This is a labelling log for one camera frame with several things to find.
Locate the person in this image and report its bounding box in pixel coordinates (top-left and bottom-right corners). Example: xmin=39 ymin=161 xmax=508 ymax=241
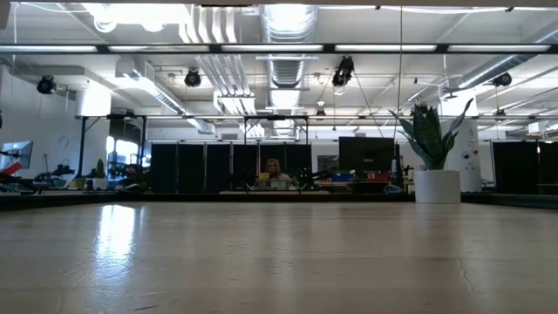
xmin=263 ymin=157 xmax=291 ymax=182

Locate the large black screen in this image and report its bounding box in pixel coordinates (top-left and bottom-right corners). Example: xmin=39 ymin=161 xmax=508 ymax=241
xmin=338 ymin=136 xmax=401 ymax=179

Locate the black crossbar with light strips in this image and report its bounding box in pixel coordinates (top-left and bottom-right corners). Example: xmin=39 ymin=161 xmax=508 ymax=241
xmin=0 ymin=42 xmax=558 ymax=55

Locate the green plant in white pot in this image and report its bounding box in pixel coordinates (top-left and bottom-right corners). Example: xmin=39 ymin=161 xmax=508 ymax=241
xmin=389 ymin=98 xmax=475 ymax=205

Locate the tilted computer monitor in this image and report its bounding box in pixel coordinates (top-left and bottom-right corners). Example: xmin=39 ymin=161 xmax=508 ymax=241
xmin=0 ymin=140 xmax=34 ymax=171

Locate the black partition wall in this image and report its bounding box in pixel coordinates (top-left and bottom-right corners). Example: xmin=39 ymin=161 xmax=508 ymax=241
xmin=492 ymin=140 xmax=558 ymax=196
xmin=150 ymin=142 xmax=313 ymax=194

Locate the silver round ventilation duct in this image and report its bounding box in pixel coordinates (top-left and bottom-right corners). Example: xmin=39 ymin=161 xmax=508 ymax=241
xmin=259 ymin=0 xmax=319 ymax=140

